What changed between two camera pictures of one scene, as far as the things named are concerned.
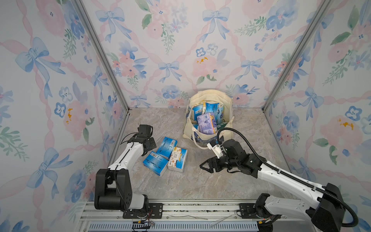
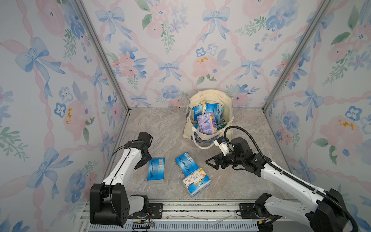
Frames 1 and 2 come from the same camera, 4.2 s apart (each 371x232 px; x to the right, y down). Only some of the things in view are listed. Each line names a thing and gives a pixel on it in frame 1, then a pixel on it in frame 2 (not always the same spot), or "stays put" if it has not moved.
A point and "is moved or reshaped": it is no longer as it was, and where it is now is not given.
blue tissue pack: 197,111 stays put
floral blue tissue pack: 220,114 stays put
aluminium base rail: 188,211 stays put
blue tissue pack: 166,147 → 186,164
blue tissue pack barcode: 211,108 stays put
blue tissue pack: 156,162 is moved or reshaped
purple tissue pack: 207,123 stays put
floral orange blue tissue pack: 178,159 → 196,182
